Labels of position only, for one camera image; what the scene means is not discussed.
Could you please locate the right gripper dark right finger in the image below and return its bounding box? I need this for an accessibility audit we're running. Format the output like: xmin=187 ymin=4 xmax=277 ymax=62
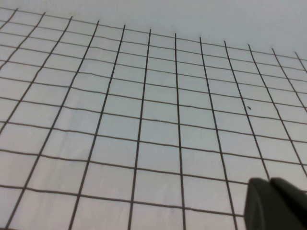
xmin=270 ymin=177 xmax=307 ymax=230

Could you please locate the white grid-lined table mat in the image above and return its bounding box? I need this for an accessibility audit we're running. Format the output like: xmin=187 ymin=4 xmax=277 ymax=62
xmin=0 ymin=7 xmax=307 ymax=230

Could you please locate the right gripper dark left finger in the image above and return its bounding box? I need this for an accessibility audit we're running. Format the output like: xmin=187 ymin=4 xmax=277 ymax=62
xmin=244 ymin=177 xmax=276 ymax=230

